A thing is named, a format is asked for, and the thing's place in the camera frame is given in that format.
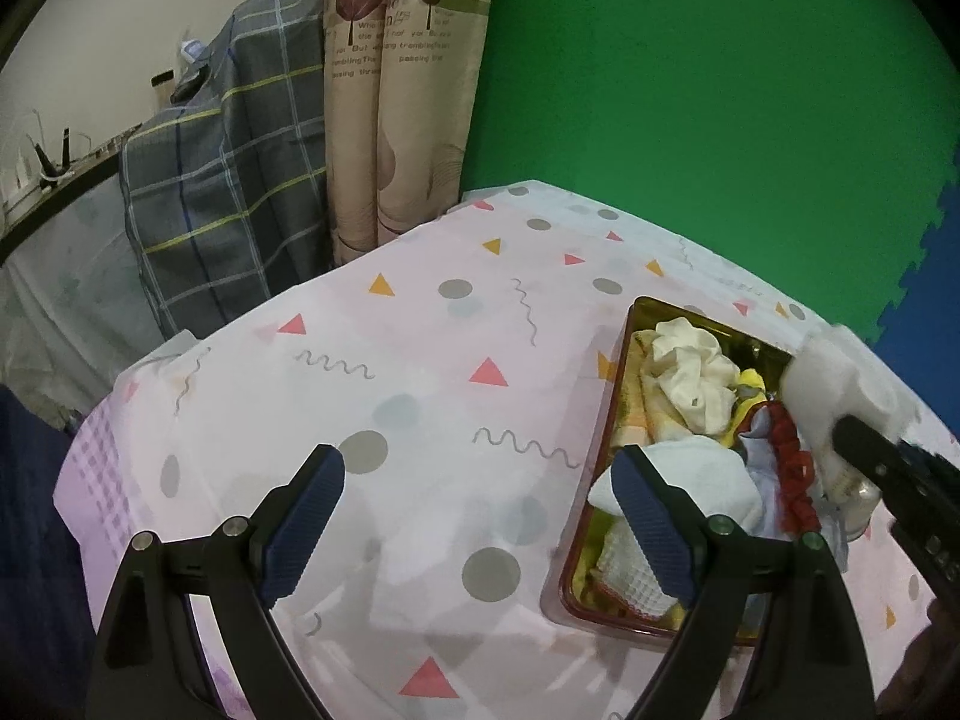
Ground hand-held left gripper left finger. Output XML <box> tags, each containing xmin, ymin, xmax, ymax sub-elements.
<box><xmin>86</xmin><ymin>444</ymin><xmax>346</xmax><ymax>720</ymax></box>

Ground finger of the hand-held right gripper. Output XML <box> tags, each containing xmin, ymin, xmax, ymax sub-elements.
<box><xmin>832</xmin><ymin>415</ymin><xmax>960</xmax><ymax>520</ymax></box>
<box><xmin>889</xmin><ymin>496</ymin><xmax>960</xmax><ymax>602</ymax></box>

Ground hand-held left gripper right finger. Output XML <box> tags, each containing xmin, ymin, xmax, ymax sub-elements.
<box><xmin>611</xmin><ymin>444</ymin><xmax>878</xmax><ymax>720</ymax></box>

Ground white waffle cloth red trim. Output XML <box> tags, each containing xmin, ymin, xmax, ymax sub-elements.
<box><xmin>587</xmin><ymin>441</ymin><xmax>764</xmax><ymax>614</ymax></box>

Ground red ruffled scrunchie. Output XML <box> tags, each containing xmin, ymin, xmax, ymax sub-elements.
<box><xmin>769</xmin><ymin>401</ymin><xmax>823</xmax><ymax>538</ymax></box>

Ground white towel with gold print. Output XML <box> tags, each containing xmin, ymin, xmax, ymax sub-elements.
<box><xmin>780</xmin><ymin>326</ymin><xmax>923</xmax><ymax>497</ymax></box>

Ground dark red tin box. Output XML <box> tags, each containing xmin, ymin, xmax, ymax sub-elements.
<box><xmin>540</xmin><ymin>296</ymin><xmax>835</xmax><ymax>647</ymax></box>

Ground pale blue white cloth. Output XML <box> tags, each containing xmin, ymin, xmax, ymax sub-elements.
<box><xmin>739</xmin><ymin>401</ymin><xmax>788</xmax><ymax>533</ymax></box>

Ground cream fabric scrunchie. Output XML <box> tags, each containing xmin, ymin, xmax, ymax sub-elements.
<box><xmin>649</xmin><ymin>319</ymin><xmax>740</xmax><ymax>436</ymax></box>

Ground yellow cloth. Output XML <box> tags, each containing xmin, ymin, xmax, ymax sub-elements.
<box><xmin>724</xmin><ymin>367</ymin><xmax>770</xmax><ymax>443</ymax></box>

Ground blue foam mat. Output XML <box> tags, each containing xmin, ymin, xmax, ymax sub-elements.
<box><xmin>874</xmin><ymin>195</ymin><xmax>960</xmax><ymax>452</ymax></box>

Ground pink patterned tablecloth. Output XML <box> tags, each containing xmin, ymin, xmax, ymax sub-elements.
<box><xmin>52</xmin><ymin>180</ymin><xmax>960</xmax><ymax>720</ymax></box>

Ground dark blue cloth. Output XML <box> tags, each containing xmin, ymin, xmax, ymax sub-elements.
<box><xmin>0</xmin><ymin>382</ymin><xmax>100</xmax><ymax>720</ymax></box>

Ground translucent white plastic sheet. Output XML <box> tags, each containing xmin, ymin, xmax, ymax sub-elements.
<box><xmin>0</xmin><ymin>187</ymin><xmax>182</xmax><ymax>422</ymax></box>

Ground grey plaid cloth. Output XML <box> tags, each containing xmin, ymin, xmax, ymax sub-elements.
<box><xmin>120</xmin><ymin>0</ymin><xmax>332</xmax><ymax>340</ymax></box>

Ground beige leaf print curtain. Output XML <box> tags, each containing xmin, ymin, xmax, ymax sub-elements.
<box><xmin>289</xmin><ymin>0</ymin><xmax>502</xmax><ymax>268</ymax></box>

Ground green foam mat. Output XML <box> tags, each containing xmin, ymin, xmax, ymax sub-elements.
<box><xmin>457</xmin><ymin>0</ymin><xmax>960</xmax><ymax>361</ymax></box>

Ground black antenna device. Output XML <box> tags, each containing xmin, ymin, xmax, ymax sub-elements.
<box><xmin>33</xmin><ymin>127</ymin><xmax>73</xmax><ymax>179</ymax></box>

